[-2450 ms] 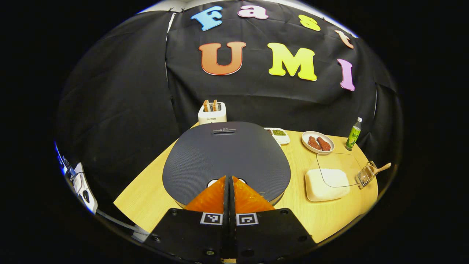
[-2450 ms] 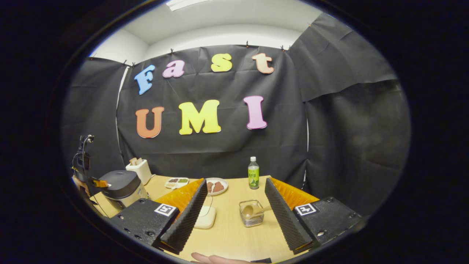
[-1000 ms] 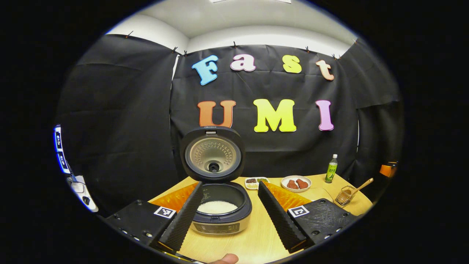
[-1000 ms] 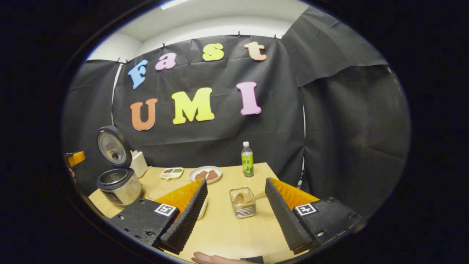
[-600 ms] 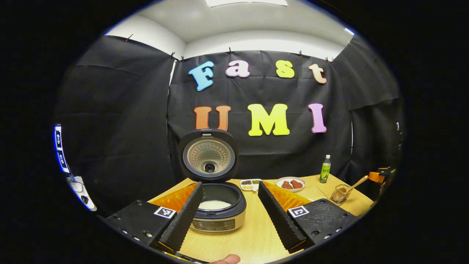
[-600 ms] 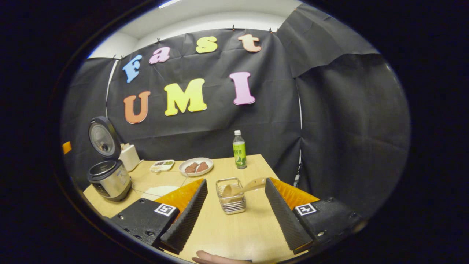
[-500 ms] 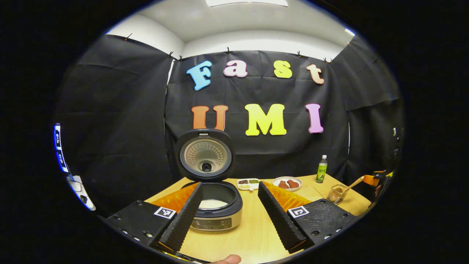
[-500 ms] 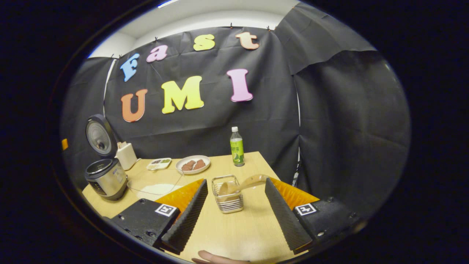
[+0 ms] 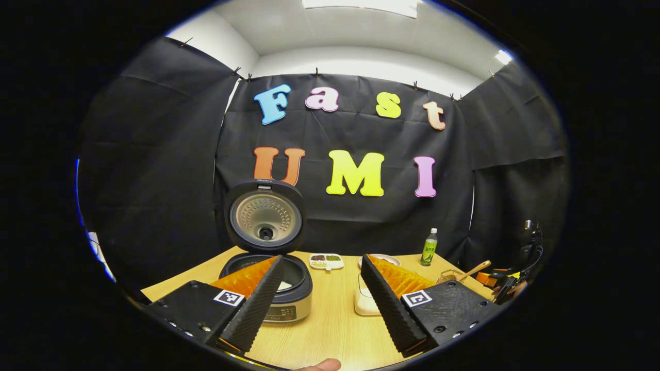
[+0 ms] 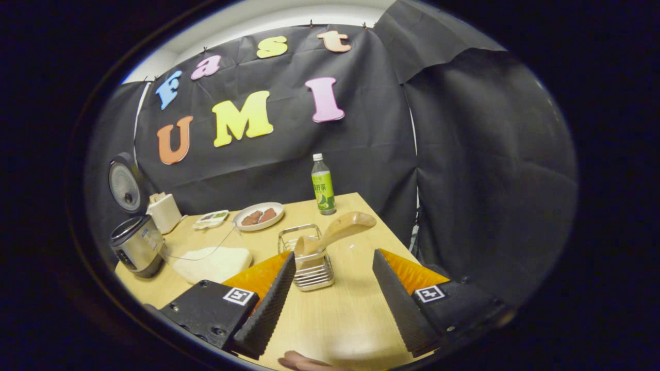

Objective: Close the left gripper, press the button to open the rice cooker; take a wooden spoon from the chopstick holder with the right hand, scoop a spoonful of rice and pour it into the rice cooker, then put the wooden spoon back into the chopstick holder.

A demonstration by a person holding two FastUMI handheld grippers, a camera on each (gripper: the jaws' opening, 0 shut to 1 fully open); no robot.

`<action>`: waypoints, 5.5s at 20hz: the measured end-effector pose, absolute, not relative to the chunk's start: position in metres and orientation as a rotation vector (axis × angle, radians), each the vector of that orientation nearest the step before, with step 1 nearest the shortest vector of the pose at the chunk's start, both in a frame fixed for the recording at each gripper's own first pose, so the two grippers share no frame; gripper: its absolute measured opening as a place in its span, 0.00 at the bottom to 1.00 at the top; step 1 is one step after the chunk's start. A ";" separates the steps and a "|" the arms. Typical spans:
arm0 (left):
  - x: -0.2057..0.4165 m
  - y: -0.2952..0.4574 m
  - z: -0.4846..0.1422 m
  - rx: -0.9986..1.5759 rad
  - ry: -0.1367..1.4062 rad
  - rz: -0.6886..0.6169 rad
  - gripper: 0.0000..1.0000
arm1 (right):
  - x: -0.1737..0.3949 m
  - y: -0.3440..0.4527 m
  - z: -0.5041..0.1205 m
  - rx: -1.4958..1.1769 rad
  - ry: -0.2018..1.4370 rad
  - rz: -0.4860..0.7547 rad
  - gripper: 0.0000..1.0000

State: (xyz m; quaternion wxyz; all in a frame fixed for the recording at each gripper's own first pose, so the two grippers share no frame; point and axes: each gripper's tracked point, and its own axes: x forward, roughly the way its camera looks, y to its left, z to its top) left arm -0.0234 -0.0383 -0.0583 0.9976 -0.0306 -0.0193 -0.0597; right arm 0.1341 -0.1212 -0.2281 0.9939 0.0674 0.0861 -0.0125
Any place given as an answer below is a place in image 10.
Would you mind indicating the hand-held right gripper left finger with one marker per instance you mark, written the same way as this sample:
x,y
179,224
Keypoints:
x,y
268,314

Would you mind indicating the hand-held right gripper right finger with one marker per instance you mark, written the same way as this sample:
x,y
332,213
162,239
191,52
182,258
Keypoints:
x,y
399,309

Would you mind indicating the wooden spoon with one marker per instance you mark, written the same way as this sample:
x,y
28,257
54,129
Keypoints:
x,y
345,226

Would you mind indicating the black and silver rice cooker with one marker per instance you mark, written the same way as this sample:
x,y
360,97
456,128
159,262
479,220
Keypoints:
x,y
136,247

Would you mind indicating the white round plate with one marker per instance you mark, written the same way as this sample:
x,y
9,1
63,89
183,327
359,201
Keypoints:
x,y
258,226

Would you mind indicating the brown meat piece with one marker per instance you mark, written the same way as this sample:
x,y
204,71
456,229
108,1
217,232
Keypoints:
x,y
251,218
268,215

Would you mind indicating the white divided condiment tray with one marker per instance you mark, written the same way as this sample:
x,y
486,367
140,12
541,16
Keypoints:
x,y
211,219

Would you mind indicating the green tea bottle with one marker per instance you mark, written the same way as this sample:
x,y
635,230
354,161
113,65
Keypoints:
x,y
323,188

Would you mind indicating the white toaster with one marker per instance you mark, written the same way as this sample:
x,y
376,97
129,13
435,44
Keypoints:
x,y
165,214

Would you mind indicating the black backdrop cloth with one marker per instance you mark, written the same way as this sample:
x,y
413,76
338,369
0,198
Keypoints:
x,y
361,154

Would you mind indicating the brown bread slice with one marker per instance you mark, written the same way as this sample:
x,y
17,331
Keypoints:
x,y
157,197

